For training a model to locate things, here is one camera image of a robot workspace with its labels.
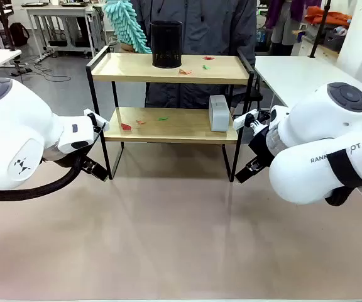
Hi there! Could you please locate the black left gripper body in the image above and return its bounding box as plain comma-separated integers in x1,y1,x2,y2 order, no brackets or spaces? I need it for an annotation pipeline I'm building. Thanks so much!
74,153,99,174

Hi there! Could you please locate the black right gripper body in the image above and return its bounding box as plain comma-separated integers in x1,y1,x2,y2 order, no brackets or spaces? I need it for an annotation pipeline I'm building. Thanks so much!
247,125,275,172

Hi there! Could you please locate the grey digital alarm clock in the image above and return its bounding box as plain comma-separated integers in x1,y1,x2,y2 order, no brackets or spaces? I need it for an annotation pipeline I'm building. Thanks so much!
208,94,234,133

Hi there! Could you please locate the black mesh pen holder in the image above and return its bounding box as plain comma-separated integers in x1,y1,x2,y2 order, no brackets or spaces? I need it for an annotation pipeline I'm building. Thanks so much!
150,20,184,69

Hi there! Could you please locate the teal microfiber duster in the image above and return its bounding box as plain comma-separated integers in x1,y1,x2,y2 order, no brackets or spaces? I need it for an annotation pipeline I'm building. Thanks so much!
102,0,153,55

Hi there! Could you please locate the two-tier wood metal shelf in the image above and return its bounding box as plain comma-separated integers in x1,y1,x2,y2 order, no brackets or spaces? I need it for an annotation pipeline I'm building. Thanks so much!
85,45,256,183

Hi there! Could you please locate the large white side table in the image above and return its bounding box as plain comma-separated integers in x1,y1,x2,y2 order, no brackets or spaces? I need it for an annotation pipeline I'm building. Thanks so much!
254,55,362,109

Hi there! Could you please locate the person dark grey jacket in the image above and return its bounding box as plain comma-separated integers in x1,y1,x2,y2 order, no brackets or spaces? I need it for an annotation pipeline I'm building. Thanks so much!
129,0,258,109

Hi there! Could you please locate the grey plastic crate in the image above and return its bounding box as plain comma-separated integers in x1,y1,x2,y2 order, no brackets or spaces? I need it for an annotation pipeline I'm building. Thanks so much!
323,27,348,53

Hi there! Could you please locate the purple jacket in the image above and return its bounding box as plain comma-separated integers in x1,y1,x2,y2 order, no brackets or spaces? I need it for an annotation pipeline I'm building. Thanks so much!
265,0,322,30

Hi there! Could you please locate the black backpack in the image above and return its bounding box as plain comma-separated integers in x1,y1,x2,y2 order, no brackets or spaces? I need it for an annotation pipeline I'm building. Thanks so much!
9,22,31,48

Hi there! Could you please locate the orange cloth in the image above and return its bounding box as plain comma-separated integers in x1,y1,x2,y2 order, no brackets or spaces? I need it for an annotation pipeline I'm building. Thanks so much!
304,6,353,26

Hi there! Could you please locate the white background desk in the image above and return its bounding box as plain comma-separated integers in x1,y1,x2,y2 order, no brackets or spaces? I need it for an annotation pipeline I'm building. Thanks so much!
26,2,107,60

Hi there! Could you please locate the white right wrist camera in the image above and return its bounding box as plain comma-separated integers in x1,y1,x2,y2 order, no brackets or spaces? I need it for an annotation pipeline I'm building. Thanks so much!
232,108,259,130

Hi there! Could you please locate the black braided cable sleeve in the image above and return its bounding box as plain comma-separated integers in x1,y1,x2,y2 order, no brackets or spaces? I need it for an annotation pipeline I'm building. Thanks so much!
0,154,85,201

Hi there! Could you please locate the black strap on arm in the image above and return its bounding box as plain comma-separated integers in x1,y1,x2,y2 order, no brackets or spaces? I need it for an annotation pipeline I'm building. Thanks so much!
324,149,362,207

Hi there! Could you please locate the black floor cable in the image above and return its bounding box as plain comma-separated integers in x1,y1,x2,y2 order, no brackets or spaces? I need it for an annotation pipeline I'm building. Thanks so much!
19,62,72,83

